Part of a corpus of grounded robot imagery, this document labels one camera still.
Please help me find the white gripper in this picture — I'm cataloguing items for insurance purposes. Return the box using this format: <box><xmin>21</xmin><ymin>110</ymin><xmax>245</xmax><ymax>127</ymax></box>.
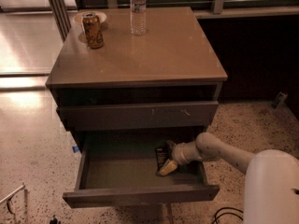
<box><xmin>157</xmin><ymin>140</ymin><xmax>190</xmax><ymax>176</ymax></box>

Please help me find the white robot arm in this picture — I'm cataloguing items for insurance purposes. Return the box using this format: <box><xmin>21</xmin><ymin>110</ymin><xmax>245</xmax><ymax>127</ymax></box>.
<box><xmin>156</xmin><ymin>133</ymin><xmax>299</xmax><ymax>224</ymax></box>

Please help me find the black floor cable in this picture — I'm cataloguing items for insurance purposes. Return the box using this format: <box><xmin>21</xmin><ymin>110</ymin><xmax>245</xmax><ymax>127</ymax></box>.
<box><xmin>211</xmin><ymin>206</ymin><xmax>245</xmax><ymax>224</ymax></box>

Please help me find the closed grey top drawer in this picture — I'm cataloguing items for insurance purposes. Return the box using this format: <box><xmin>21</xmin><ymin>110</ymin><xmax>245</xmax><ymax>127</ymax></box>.
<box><xmin>58</xmin><ymin>101</ymin><xmax>219</xmax><ymax>131</ymax></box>

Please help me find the black rxbar chocolate bar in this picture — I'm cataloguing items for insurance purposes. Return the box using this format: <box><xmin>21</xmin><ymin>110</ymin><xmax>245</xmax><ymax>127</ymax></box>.
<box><xmin>155</xmin><ymin>145</ymin><xmax>169</xmax><ymax>171</ymax></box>

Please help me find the metal rod bottom left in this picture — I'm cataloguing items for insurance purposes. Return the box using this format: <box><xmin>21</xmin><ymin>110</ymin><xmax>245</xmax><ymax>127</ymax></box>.
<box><xmin>0</xmin><ymin>183</ymin><xmax>26</xmax><ymax>215</ymax></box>

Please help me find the clear plastic water bottle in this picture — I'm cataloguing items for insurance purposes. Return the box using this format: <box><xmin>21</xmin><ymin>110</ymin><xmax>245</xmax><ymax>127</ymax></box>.
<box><xmin>130</xmin><ymin>0</ymin><xmax>147</xmax><ymax>35</ymax></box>

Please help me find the small grey floor outlet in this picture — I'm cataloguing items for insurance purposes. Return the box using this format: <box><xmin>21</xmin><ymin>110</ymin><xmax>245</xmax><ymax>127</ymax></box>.
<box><xmin>272</xmin><ymin>92</ymin><xmax>288</xmax><ymax>108</ymax></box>

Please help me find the grey drawer cabinet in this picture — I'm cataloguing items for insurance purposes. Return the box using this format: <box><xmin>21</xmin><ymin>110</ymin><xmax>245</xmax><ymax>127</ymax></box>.
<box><xmin>46</xmin><ymin>7</ymin><xmax>227</xmax><ymax>146</ymax></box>

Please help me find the small white plate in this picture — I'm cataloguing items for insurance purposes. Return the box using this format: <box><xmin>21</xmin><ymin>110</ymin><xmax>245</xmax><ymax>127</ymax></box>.
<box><xmin>73</xmin><ymin>11</ymin><xmax>107</xmax><ymax>25</ymax></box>

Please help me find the open grey middle drawer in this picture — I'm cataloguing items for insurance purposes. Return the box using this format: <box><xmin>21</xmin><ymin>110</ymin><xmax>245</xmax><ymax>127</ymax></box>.
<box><xmin>63</xmin><ymin>127</ymin><xmax>220</xmax><ymax>208</ymax></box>

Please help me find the blue tape piece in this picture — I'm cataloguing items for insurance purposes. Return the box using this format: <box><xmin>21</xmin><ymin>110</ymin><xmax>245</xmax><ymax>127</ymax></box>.
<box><xmin>72</xmin><ymin>146</ymin><xmax>79</xmax><ymax>153</ymax></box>

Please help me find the orange drink can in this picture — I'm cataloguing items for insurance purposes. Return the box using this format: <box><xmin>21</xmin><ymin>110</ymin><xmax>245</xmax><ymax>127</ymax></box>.
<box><xmin>82</xmin><ymin>12</ymin><xmax>104</xmax><ymax>49</ymax></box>

